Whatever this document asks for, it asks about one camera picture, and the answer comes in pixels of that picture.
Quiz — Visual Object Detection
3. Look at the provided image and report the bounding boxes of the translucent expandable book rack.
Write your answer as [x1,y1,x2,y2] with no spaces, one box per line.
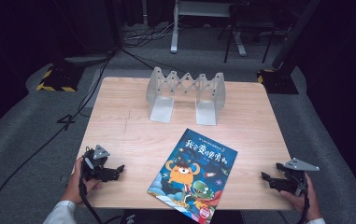
[145,65,227,127]

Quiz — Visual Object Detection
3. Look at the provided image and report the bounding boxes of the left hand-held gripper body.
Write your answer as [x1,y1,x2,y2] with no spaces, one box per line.
[80,144,112,183]

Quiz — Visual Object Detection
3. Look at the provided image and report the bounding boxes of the long black floor cable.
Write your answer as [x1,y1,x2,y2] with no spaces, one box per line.
[0,46,118,224]

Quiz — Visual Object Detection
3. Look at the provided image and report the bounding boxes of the person's right hand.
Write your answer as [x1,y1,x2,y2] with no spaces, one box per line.
[278,173,323,222]

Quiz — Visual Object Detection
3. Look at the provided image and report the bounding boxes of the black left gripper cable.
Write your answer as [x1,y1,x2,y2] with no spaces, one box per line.
[78,173,123,224]

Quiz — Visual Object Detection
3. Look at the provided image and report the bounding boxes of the blue cartoon picture book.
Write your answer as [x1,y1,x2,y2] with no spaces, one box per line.
[146,127,239,224]

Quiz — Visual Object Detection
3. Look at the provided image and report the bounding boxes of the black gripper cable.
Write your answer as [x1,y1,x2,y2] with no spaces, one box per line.
[296,173,311,224]
[78,173,123,224]

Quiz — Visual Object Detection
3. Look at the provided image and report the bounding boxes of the black chair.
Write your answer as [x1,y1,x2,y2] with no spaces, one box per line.
[217,2,278,64]

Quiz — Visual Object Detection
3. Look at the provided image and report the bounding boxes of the person's left hand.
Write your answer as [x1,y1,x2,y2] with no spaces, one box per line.
[60,156,103,205]

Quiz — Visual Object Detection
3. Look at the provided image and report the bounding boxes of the bundle of floor cables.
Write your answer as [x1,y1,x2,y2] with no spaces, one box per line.
[121,20,179,49]

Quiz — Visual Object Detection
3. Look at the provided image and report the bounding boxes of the black slanted pole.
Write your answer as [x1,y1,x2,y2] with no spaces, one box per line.
[271,0,321,71]

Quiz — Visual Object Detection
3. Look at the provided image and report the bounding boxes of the black yellow striped base plate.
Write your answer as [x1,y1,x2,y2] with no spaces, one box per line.
[256,67,300,95]
[36,63,87,93]

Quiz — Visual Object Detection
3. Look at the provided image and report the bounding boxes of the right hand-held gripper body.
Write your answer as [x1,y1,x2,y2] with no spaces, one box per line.
[281,157,320,197]

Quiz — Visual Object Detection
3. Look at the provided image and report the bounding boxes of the white desk frame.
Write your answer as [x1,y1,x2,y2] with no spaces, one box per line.
[169,0,249,58]

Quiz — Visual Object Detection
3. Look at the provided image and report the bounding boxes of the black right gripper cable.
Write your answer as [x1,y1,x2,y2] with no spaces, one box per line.
[296,173,311,224]

